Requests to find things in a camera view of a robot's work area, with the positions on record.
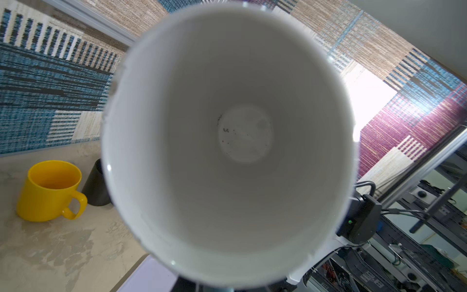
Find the teal dotted floral mug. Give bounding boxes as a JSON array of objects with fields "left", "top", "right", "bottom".
[{"left": 101, "top": 2, "right": 358, "bottom": 289}]

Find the black mug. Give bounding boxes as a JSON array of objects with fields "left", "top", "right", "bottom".
[{"left": 81, "top": 159, "right": 111, "bottom": 206}]

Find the yellow mug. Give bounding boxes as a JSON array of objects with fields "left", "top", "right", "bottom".
[{"left": 16, "top": 160, "right": 88, "bottom": 222}]

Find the lavender tray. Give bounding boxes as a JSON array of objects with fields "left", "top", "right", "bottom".
[{"left": 111, "top": 254, "right": 178, "bottom": 292}]

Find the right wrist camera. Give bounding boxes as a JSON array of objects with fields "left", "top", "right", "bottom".
[{"left": 286, "top": 181, "right": 383, "bottom": 285}]

